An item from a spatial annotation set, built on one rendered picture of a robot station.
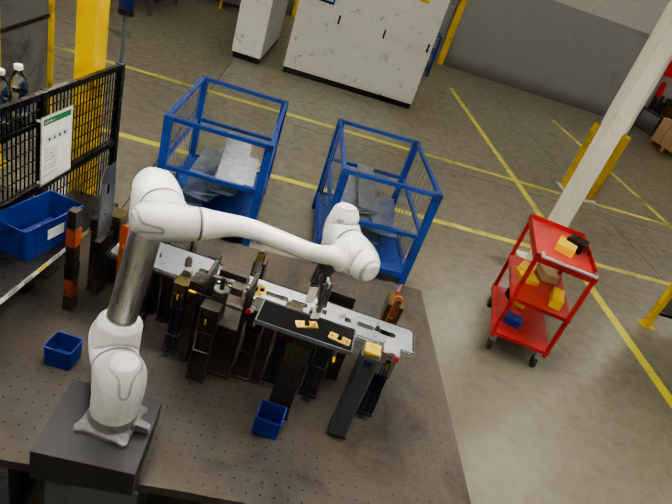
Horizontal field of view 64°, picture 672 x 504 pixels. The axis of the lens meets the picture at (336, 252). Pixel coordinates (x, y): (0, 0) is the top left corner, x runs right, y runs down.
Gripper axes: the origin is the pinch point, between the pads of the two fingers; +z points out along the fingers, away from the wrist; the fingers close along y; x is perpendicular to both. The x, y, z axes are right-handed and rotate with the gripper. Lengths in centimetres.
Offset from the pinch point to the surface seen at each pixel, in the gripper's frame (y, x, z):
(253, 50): 816, -124, 104
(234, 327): 18.8, 20.8, 29.0
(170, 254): 61, 45, 26
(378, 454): -24, -38, 56
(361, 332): 14.9, -33.0, 25.6
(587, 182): 243, -355, 22
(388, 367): -4.9, -38.7, 26.1
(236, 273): 24.9, 23.7, 6.8
